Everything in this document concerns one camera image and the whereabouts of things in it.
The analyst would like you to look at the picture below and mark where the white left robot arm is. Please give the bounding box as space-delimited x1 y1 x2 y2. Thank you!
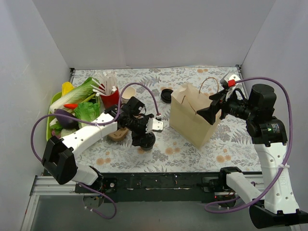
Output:
41 97 163 193

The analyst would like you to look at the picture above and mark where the yellow pepper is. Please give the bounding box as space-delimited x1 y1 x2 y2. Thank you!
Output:
62 82 74 95

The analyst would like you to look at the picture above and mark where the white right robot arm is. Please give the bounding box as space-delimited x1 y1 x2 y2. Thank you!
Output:
197 84 308 229

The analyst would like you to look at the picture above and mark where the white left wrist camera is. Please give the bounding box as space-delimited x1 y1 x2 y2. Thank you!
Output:
145 117 164 134

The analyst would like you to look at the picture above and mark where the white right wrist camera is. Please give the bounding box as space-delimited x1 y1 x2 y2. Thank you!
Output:
220 73 241 101

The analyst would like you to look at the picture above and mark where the green lettuce leaf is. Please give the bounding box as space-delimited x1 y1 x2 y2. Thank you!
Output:
74 102 100 122

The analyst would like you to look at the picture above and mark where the brown paper bag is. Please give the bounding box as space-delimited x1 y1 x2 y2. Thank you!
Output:
169 83 221 149

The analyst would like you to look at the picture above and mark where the white paper cup stack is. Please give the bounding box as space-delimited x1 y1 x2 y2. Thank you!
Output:
121 86 136 103

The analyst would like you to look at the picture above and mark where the purple eggplant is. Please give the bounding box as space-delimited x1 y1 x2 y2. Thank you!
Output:
55 109 78 129

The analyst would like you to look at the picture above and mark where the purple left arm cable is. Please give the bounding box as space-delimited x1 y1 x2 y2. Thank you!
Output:
30 82 162 220

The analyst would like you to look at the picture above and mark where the brown cardboard cup carrier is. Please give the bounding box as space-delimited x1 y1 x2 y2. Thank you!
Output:
108 128 129 142

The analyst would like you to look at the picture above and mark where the red chili pepper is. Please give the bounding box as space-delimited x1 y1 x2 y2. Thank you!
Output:
64 103 78 110

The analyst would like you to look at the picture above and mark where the red ribbed cup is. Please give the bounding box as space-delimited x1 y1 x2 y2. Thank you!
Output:
100 89 120 109

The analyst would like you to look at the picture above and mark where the black sleeved paper cup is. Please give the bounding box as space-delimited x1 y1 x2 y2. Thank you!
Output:
140 144 154 151

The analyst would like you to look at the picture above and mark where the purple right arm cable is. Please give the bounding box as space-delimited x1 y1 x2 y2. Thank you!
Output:
204 77 293 214

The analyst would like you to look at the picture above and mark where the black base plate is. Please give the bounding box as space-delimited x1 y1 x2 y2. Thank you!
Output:
75 172 246 203

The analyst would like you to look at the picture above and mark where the black coffee lid stack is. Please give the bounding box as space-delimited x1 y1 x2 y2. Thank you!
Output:
161 89 173 104

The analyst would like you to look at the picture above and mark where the large napa cabbage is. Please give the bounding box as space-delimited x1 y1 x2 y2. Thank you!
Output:
49 77 99 113

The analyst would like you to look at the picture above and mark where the aluminium frame rail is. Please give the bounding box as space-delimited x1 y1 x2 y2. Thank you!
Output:
20 174 301 231

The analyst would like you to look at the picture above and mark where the floral patterned table mat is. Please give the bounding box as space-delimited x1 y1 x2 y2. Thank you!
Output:
77 66 261 173

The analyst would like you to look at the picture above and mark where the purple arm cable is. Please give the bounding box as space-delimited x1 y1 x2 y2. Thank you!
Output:
204 77 293 214
30 82 162 220

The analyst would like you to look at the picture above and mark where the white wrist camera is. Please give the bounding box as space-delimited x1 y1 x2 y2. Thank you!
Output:
220 73 241 101
145 117 164 134

